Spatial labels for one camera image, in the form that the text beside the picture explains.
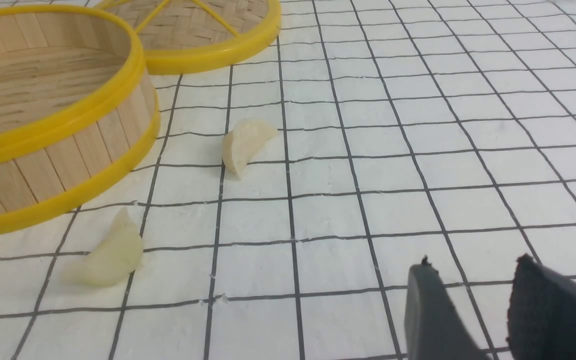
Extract pale green dumpling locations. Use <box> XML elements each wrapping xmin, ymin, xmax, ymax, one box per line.
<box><xmin>62</xmin><ymin>207</ymin><xmax>144</xmax><ymax>288</ymax></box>

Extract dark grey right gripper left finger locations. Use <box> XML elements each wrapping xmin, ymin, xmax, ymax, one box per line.
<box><xmin>404</xmin><ymin>256</ymin><xmax>489</xmax><ymax>360</ymax></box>

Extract woven bamboo steamer lid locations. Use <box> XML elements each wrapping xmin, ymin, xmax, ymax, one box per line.
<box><xmin>97</xmin><ymin>0</ymin><xmax>282</xmax><ymax>76</ymax></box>

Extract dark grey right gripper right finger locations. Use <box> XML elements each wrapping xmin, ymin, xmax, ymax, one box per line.
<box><xmin>507</xmin><ymin>255</ymin><xmax>576</xmax><ymax>360</ymax></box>

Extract bamboo steamer tray yellow rims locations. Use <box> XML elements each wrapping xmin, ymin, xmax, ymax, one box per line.
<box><xmin>0</xmin><ymin>4</ymin><xmax>161</xmax><ymax>235</ymax></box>

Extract white dumpling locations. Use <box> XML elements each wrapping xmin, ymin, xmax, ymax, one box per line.
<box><xmin>222</xmin><ymin>118</ymin><xmax>279</xmax><ymax>179</ymax></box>

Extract white grid tablecloth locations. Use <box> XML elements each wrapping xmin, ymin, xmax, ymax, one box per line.
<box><xmin>0</xmin><ymin>0</ymin><xmax>576</xmax><ymax>360</ymax></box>

